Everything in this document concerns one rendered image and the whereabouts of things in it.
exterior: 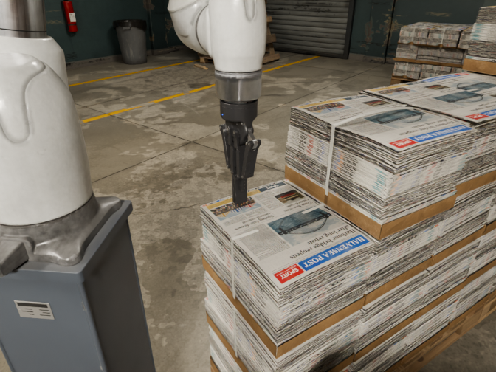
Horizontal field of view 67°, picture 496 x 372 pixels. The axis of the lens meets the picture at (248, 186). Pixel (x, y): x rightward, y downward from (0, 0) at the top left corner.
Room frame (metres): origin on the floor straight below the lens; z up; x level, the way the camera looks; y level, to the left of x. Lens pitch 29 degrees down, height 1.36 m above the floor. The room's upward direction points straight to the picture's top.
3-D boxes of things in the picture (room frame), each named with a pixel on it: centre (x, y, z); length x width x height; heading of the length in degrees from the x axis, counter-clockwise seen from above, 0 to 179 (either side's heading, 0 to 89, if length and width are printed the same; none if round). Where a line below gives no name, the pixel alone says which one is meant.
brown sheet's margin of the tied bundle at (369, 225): (0.84, -0.39, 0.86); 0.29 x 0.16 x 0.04; 121
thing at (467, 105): (1.09, -0.58, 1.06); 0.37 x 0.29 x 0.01; 31
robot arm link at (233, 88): (0.73, 0.02, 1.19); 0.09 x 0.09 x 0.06
